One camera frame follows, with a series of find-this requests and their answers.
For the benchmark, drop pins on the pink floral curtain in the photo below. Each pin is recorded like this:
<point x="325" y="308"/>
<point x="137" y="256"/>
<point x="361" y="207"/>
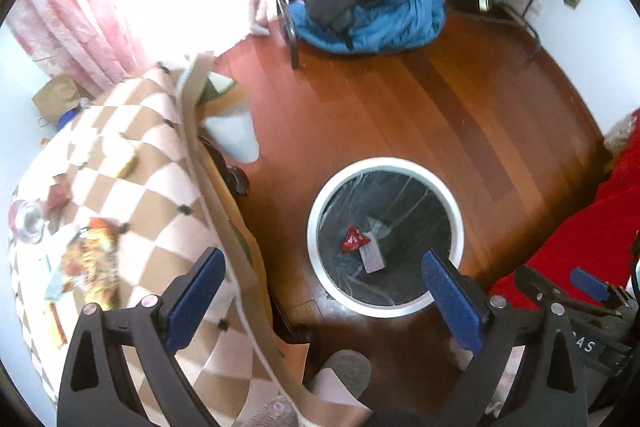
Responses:
<point x="101" y="42"/>

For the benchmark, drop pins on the red candy wrapper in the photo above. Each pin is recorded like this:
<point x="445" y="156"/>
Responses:
<point x="353" y="240"/>

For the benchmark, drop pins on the grey slipper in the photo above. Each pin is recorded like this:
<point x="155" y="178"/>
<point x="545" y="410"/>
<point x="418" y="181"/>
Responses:
<point x="343" y="378"/>

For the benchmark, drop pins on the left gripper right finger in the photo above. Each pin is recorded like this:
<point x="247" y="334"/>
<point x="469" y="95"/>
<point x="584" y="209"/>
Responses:
<point x="549" y="387"/>

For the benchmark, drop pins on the blue sleeping bag pile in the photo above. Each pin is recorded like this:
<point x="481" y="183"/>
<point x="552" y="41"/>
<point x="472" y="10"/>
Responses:
<point x="390" y="27"/>

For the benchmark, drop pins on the white round trash bin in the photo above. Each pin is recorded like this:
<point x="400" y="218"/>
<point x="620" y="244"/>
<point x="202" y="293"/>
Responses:
<point x="406" y="210"/>

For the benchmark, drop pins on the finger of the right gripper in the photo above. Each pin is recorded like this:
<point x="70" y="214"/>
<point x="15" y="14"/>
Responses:
<point x="590" y="285"/>

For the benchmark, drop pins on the brown paper bag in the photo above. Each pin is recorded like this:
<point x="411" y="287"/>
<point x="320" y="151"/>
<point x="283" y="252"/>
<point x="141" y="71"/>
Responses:
<point x="59" y="95"/>

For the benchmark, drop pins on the orange yellow snack bag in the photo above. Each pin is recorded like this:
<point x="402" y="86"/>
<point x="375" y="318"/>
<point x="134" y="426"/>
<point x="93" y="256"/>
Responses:
<point x="90" y="264"/>

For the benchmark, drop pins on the brown chocolate wrapper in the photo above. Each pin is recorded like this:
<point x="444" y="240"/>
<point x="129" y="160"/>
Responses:
<point x="60" y="193"/>

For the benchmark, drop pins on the checkered brown bed quilt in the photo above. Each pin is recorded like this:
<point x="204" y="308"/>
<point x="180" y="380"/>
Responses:
<point x="172" y="206"/>

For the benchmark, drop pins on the blue round container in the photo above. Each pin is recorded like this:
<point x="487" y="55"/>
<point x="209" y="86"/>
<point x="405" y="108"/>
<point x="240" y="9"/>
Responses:
<point x="67" y="117"/>

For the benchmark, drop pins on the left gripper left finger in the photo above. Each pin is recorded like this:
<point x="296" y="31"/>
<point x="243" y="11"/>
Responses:
<point x="97" y="387"/>

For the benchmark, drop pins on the red blanket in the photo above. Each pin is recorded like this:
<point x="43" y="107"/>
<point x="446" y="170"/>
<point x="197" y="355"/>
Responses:
<point x="600" y="237"/>

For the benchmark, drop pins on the red crushed soda can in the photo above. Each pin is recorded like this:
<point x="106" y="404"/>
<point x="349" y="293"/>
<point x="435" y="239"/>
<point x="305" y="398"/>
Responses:
<point x="26" y="221"/>

